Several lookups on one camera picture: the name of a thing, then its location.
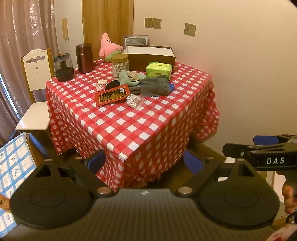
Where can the beige wall strip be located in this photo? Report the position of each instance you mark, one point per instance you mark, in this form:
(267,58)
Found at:
(65,27)

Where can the red packet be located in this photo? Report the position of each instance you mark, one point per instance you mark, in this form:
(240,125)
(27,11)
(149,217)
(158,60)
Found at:
(111,96)

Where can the pale pink curtain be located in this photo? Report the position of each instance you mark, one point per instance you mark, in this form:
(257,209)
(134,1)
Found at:
(23,34)

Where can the red white patterned clothing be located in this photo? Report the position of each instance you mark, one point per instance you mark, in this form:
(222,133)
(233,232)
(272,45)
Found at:
(280,234)

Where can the blue striped cloth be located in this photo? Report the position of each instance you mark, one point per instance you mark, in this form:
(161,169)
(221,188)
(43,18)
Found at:
(171,87)

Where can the white wooden chair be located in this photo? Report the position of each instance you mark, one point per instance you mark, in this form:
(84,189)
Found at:
(34,69)

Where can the grey towel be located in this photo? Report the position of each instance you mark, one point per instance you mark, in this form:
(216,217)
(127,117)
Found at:
(154,87)

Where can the black round pad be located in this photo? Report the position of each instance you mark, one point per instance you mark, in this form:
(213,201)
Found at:
(112,85)

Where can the light green towel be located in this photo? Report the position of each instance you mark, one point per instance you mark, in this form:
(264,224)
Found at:
(123,78)

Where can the pink starfish plush toy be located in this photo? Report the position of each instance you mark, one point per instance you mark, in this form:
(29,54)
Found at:
(108,47)

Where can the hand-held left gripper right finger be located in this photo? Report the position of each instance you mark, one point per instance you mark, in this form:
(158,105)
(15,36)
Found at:
(192,162)

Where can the wooden door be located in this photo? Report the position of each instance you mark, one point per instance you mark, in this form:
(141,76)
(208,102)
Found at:
(109,23)

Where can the small pink printed packet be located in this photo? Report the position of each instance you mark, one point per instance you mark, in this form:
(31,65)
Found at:
(98,87)

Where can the framed picture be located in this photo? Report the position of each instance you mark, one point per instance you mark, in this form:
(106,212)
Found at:
(135,41)

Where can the beige wall socket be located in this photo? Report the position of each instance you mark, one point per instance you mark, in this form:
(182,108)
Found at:
(156,23)
(190,29)
(148,22)

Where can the red white checkered tablecloth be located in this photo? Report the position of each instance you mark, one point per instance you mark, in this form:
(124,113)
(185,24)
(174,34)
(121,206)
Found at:
(139,129)

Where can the brown cardboard box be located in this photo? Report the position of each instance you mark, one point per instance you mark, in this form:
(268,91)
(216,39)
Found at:
(139,61)

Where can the glass jar with black base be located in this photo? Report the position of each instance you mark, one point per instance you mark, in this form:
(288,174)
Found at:
(63,74)

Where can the white scrunchie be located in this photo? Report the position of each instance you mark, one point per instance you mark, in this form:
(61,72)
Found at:
(102,82)

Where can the brown metal canister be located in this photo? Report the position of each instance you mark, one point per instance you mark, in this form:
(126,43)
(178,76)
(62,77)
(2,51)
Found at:
(84,58)

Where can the green tissue pack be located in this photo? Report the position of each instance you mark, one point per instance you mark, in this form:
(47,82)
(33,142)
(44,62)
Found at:
(159,70)

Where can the nut jar with gold lid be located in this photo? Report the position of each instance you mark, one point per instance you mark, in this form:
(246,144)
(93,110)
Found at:
(120,66)

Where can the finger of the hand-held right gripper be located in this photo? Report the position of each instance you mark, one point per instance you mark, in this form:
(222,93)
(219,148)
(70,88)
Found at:
(234,150)
(264,139)

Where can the orange brown object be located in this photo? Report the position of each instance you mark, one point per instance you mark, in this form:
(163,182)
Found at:
(4,202)

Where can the person's right hand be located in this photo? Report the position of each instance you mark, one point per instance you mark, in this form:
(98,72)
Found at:
(290,197)

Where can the bag of white beads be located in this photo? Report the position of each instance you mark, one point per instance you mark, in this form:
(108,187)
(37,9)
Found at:
(134,102)

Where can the blue white patterned box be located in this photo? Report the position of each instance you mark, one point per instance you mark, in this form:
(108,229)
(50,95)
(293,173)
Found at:
(11,166)

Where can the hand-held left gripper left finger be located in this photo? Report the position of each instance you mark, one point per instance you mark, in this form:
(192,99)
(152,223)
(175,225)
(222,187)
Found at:
(96,161)

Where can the beige sock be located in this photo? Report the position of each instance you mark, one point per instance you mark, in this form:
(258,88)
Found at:
(132,75)

